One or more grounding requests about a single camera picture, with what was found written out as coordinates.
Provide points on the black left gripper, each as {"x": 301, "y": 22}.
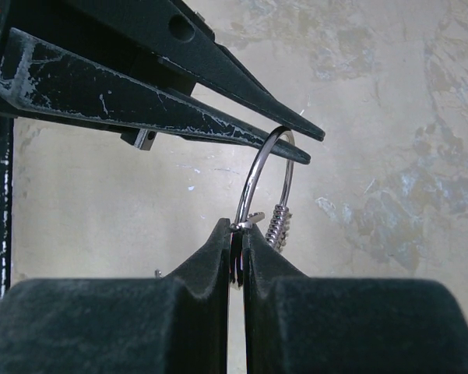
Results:
{"x": 55, "y": 22}

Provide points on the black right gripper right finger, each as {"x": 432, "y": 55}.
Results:
{"x": 300, "y": 324}

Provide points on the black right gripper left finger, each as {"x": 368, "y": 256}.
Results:
{"x": 174, "y": 324}

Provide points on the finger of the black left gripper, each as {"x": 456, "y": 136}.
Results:
{"x": 175, "y": 33}
{"x": 41, "y": 79}

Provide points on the silver keyring with clips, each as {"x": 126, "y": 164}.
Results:
{"x": 263, "y": 201}

